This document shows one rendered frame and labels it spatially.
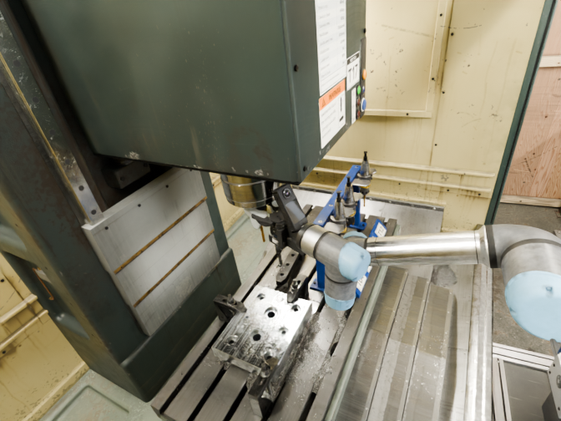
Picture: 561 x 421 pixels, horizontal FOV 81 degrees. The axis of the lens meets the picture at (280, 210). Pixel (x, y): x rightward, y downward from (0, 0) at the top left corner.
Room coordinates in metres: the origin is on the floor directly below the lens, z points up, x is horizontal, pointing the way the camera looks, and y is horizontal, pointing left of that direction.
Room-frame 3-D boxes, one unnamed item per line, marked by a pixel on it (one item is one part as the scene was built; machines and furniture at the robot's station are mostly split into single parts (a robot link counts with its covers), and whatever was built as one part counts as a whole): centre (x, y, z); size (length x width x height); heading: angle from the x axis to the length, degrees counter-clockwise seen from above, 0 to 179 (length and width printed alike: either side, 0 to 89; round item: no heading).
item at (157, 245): (1.01, 0.44, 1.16); 0.48 x 0.05 x 0.51; 148
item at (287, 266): (1.06, -0.01, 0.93); 0.26 x 0.05 x 0.06; 153
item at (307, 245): (0.62, -0.08, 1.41); 0.08 x 0.05 x 0.08; 130
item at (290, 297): (0.86, -0.02, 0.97); 0.13 x 0.03 x 0.15; 148
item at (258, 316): (0.73, 0.11, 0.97); 0.29 x 0.23 x 0.05; 148
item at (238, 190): (0.78, 0.06, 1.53); 0.16 x 0.16 x 0.12
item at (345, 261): (0.56, -0.12, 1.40); 0.11 x 0.08 x 0.09; 40
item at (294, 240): (0.68, -0.02, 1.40); 0.12 x 0.08 x 0.09; 40
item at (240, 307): (0.83, 0.23, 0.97); 0.13 x 0.03 x 0.15; 58
